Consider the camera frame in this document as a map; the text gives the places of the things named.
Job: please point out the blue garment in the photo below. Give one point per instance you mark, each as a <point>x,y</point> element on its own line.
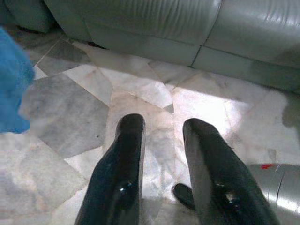
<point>14,82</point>

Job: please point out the green leather sofa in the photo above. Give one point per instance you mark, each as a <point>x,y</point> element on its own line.
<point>164,23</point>

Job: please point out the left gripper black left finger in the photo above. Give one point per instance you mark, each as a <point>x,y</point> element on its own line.
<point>117,182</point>

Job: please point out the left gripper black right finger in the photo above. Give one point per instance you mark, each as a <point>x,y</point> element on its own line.
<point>218,182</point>

